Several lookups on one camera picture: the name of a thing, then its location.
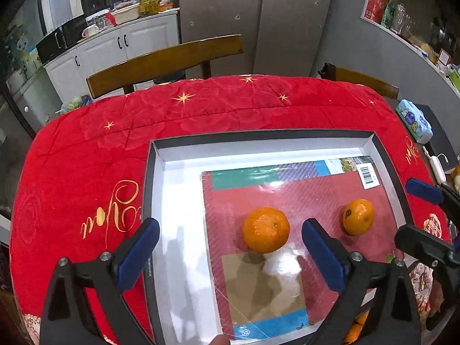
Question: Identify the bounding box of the silver double-door fridge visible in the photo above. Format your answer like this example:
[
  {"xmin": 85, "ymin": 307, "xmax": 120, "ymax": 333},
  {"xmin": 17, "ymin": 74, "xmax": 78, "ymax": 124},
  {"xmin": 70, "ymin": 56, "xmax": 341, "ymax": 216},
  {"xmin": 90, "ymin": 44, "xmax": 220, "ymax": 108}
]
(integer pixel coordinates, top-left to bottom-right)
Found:
[{"xmin": 179, "ymin": 0, "xmax": 337, "ymax": 80}]

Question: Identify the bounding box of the glass sliding door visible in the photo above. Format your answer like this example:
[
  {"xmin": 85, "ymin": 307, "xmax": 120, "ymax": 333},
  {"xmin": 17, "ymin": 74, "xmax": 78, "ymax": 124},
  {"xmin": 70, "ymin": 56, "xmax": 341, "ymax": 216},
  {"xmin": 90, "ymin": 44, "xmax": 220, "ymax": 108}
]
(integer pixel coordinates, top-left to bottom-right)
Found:
[{"xmin": 0, "ymin": 0, "xmax": 63, "ymax": 220}]

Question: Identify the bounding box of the red printed blanket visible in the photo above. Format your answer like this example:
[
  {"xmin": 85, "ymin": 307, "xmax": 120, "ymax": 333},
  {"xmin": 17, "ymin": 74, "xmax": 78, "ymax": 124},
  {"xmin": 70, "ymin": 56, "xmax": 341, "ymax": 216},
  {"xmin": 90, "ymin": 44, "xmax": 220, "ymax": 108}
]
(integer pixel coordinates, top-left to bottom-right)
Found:
[{"xmin": 9, "ymin": 75, "xmax": 453, "ymax": 345}]

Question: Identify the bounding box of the round orange fruit dark mark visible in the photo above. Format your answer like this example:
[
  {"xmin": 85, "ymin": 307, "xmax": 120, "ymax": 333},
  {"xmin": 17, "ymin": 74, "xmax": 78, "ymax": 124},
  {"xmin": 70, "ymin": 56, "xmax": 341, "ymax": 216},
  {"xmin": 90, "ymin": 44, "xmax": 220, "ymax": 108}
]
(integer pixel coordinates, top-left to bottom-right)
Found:
[{"xmin": 341, "ymin": 199, "xmax": 375, "ymax": 237}]

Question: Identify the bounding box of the white kitchen cabinet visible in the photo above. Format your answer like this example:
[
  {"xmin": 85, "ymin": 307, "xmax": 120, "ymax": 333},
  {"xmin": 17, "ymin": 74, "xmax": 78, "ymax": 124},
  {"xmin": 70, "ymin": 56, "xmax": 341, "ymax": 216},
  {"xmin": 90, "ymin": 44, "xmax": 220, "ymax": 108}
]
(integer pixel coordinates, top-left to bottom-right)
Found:
[{"xmin": 43, "ymin": 7, "xmax": 180, "ymax": 106}]

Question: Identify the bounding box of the black microwave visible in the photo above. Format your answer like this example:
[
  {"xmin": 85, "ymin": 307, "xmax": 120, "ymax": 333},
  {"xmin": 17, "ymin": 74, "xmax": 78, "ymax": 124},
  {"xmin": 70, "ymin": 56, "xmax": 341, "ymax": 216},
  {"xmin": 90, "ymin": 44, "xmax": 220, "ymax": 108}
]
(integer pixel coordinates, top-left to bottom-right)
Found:
[{"xmin": 36, "ymin": 14, "xmax": 87, "ymax": 63}]

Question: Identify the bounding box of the red glossy book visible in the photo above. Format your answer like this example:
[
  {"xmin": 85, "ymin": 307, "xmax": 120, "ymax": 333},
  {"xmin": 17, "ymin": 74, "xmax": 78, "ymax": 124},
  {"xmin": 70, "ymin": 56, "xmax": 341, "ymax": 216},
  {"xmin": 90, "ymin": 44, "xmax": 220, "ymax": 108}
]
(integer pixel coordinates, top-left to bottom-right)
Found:
[{"xmin": 200, "ymin": 156, "xmax": 405, "ymax": 340}]

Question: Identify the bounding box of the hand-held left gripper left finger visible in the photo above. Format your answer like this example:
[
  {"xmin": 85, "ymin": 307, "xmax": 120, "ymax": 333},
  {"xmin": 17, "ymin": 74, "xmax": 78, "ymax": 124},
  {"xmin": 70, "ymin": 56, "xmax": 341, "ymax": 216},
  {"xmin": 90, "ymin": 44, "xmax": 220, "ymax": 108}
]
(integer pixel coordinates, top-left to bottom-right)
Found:
[{"xmin": 39, "ymin": 217, "xmax": 160, "ymax": 345}]

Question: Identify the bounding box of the white charger with cable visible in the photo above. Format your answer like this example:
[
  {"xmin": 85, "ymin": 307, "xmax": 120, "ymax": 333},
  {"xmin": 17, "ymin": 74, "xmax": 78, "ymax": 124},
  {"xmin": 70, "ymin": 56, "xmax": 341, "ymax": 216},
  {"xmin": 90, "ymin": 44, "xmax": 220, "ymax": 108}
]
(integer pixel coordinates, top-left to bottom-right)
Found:
[{"xmin": 422, "ymin": 145, "xmax": 450, "ymax": 184}]

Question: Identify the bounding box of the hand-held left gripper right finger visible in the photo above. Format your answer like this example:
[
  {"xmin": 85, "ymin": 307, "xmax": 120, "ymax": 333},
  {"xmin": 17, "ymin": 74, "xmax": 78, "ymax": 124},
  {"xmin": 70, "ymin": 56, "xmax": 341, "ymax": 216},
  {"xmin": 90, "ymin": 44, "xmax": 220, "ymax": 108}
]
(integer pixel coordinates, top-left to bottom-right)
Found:
[{"xmin": 301, "ymin": 218, "xmax": 422, "ymax": 345}]

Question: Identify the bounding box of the black laptop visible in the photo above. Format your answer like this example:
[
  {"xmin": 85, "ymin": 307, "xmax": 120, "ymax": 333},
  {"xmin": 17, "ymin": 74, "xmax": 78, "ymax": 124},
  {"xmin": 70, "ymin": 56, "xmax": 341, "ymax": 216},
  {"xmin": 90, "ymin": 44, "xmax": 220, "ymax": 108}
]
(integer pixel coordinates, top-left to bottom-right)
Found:
[{"xmin": 413, "ymin": 104, "xmax": 460, "ymax": 173}]

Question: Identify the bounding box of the black white box tray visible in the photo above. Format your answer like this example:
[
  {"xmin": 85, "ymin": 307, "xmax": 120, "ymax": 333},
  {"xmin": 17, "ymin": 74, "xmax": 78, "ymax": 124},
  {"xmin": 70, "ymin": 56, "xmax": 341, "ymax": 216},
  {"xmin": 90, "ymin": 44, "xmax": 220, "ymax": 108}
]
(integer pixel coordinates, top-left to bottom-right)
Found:
[{"xmin": 143, "ymin": 131, "xmax": 412, "ymax": 345}]

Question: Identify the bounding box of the cream lidded pot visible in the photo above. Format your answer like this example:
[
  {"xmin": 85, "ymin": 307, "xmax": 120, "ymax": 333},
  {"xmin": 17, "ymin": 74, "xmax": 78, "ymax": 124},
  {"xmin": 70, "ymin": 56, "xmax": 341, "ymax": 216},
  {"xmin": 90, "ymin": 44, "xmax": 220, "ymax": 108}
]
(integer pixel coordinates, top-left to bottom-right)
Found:
[{"xmin": 111, "ymin": 5, "xmax": 140, "ymax": 22}]

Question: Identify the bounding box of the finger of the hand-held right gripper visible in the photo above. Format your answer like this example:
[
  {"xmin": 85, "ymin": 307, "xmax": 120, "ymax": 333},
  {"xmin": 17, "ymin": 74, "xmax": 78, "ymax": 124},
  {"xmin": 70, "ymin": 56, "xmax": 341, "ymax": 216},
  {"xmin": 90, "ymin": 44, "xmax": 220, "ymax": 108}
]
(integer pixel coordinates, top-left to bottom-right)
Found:
[
  {"xmin": 394, "ymin": 224, "xmax": 460, "ymax": 332},
  {"xmin": 406, "ymin": 179, "xmax": 460, "ymax": 223}
]

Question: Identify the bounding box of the green vegetable bag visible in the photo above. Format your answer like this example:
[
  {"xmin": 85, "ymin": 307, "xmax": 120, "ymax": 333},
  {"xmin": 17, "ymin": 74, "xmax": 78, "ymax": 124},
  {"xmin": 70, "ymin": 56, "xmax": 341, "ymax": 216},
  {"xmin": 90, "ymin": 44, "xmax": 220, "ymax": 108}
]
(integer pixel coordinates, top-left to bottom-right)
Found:
[{"xmin": 59, "ymin": 95, "xmax": 94, "ymax": 114}]

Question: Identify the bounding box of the group of oranges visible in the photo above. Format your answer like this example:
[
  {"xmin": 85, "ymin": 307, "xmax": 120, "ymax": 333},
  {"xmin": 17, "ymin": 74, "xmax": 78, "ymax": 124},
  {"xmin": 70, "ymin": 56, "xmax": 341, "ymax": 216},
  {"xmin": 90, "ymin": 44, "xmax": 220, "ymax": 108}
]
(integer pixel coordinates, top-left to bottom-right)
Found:
[{"xmin": 343, "ymin": 309, "xmax": 371, "ymax": 345}]

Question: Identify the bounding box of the white wall shelf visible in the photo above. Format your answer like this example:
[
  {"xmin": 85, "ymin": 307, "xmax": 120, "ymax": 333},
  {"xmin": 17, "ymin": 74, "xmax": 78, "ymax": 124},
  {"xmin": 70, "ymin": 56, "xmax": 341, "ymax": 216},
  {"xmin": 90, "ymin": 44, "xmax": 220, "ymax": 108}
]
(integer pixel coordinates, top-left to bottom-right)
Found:
[{"xmin": 361, "ymin": 0, "xmax": 460, "ymax": 90}]

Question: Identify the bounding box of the wooden chair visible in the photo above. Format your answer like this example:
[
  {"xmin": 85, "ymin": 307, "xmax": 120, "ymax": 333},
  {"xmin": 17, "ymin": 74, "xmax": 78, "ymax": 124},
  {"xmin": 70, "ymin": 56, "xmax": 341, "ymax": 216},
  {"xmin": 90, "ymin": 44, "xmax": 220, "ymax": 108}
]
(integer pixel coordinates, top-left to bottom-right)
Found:
[
  {"xmin": 320, "ymin": 63, "xmax": 399, "ymax": 99},
  {"xmin": 86, "ymin": 34, "xmax": 244, "ymax": 99}
]

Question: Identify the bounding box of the blue tissue pack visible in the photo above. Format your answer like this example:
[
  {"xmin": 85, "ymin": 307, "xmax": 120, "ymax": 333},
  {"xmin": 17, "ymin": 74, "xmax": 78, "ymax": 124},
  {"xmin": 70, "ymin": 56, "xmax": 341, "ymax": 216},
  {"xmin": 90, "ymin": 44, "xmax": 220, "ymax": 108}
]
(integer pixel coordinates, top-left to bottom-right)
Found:
[{"xmin": 396, "ymin": 99, "xmax": 434, "ymax": 144}]

